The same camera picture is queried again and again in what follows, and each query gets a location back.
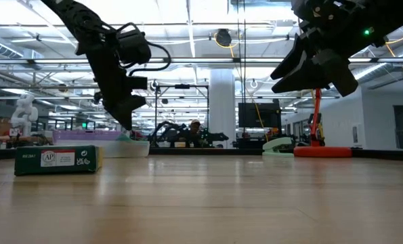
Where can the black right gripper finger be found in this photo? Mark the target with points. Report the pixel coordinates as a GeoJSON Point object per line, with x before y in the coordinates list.
{"type": "Point", "coordinates": [299, 54]}
{"type": "Point", "coordinates": [323, 71]}

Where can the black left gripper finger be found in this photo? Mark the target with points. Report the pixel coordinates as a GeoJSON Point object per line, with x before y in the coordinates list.
{"type": "Point", "coordinates": [123, 112]}

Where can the green crayon box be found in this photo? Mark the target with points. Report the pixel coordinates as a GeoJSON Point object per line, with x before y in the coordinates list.
{"type": "Point", "coordinates": [32, 166]}

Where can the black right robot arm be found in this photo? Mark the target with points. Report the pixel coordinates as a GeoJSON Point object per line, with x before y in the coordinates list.
{"type": "Point", "coordinates": [397, 17]}

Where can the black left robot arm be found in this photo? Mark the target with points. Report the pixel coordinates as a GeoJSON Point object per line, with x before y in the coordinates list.
{"type": "Point", "coordinates": [79, 20]}

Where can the black background robot arm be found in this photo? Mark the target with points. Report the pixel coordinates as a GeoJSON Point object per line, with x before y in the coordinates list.
{"type": "Point", "coordinates": [167, 127]}
{"type": "Point", "coordinates": [214, 136]}

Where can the person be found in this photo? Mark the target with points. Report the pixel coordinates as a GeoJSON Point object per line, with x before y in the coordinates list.
{"type": "Point", "coordinates": [195, 126]}

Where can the black ceiling device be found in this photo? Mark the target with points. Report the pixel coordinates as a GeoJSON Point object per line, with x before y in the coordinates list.
{"type": "Point", "coordinates": [223, 37]}

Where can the black monitor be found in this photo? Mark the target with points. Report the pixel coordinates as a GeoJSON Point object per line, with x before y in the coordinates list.
{"type": "Point", "coordinates": [248, 115]}

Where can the red desk lamp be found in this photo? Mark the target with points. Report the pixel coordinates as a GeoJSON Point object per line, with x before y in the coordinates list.
{"type": "Point", "coordinates": [323, 152]}

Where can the mint green stapler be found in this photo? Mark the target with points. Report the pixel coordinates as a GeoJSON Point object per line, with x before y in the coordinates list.
{"type": "Point", "coordinates": [275, 145]}

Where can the white building column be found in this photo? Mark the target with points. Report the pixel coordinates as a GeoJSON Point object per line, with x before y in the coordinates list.
{"type": "Point", "coordinates": [221, 98]}

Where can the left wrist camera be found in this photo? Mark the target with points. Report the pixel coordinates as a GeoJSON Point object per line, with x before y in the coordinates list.
{"type": "Point", "coordinates": [133, 45]}

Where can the black background frame rig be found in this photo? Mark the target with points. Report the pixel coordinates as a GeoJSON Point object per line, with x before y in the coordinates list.
{"type": "Point", "coordinates": [182, 86]}

